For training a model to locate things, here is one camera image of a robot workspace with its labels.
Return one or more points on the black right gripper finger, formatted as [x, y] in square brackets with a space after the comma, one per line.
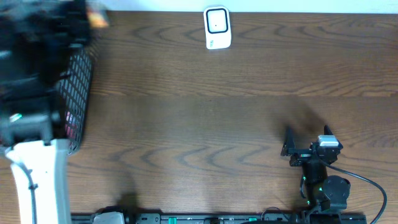
[327, 130]
[288, 147]

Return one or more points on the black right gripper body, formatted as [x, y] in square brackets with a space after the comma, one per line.
[305, 154]

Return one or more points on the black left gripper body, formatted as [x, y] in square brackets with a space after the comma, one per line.
[58, 23]

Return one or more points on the orange tissue pack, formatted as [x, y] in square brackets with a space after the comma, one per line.
[97, 19]

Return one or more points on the red purple snack bag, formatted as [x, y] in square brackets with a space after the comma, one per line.
[70, 125]

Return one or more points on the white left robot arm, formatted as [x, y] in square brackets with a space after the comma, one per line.
[34, 140]

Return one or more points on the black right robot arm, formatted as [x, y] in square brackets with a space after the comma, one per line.
[325, 193]

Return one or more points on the grey plastic mesh basket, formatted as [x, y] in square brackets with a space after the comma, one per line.
[74, 88]

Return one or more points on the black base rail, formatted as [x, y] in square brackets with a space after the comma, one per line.
[270, 215]

